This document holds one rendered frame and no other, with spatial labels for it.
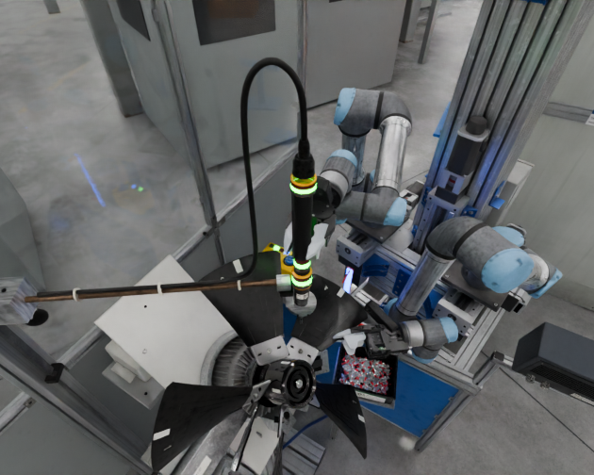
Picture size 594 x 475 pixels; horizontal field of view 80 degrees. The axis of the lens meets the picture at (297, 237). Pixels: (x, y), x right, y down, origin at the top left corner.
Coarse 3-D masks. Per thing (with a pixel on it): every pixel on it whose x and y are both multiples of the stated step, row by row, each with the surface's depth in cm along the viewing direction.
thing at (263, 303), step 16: (272, 256) 93; (224, 272) 90; (240, 272) 91; (256, 272) 92; (272, 272) 93; (256, 288) 92; (272, 288) 93; (224, 304) 91; (240, 304) 92; (256, 304) 92; (272, 304) 92; (240, 320) 92; (256, 320) 92; (272, 320) 92; (240, 336) 94; (256, 336) 93; (272, 336) 93
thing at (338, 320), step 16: (320, 288) 114; (336, 288) 115; (320, 304) 111; (336, 304) 112; (352, 304) 114; (304, 320) 107; (320, 320) 107; (336, 320) 108; (352, 320) 110; (304, 336) 104; (320, 336) 104
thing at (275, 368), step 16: (256, 368) 96; (272, 368) 93; (288, 368) 89; (304, 368) 94; (272, 384) 90; (288, 384) 89; (304, 384) 93; (272, 400) 91; (288, 400) 87; (304, 400) 91
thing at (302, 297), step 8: (304, 144) 53; (304, 152) 53; (296, 160) 54; (304, 160) 54; (312, 160) 55; (296, 168) 55; (304, 168) 54; (312, 168) 55; (296, 176) 56; (304, 176) 55; (312, 176) 56; (296, 296) 79; (304, 296) 79; (296, 304) 82; (304, 304) 81
